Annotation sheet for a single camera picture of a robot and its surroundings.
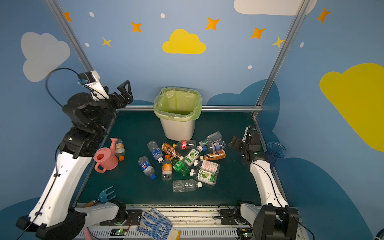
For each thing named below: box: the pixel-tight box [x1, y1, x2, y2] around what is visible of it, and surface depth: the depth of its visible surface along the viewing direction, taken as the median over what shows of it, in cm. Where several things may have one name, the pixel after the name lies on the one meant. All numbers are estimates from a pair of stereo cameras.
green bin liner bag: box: [153, 87, 203, 121], surface depth 97 cm
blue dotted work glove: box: [136, 207, 181, 240], surface depth 72 cm
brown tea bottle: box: [200, 149, 227, 161], surface depth 95 cm
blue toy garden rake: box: [83, 184, 117, 207], surface depth 82 cm
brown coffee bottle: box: [161, 142, 181, 159], surface depth 97 cm
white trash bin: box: [159, 118, 196, 141], surface depth 99 cm
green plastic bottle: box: [172, 158, 190, 177], surface depth 92 cm
